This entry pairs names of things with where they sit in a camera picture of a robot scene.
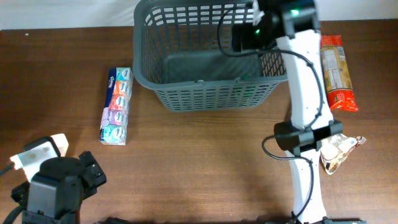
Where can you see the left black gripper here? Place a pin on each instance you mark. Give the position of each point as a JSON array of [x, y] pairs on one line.
[[99, 177]]

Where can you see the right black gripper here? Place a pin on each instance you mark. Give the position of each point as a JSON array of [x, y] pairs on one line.
[[249, 42]]

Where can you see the green lidded seasoning jar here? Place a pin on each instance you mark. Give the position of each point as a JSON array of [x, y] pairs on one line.
[[249, 87]]

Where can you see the grey plastic basket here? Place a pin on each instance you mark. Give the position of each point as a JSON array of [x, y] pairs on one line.
[[179, 51]]

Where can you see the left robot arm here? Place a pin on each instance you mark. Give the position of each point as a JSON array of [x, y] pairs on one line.
[[56, 192]]

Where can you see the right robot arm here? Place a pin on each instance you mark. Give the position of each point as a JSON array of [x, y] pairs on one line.
[[292, 29]]

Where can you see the colourful tissue pack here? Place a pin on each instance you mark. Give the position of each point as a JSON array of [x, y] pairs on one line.
[[114, 120]]

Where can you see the left beige snack bag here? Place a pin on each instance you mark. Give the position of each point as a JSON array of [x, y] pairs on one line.
[[61, 142]]

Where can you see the beige snack bag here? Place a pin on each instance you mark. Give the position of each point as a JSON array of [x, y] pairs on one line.
[[335, 150], [61, 142]]

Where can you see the red pasta packet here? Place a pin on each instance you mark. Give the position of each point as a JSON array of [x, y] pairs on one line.
[[338, 85]]

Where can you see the right beige snack bag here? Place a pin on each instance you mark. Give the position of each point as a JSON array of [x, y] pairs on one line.
[[335, 150]]

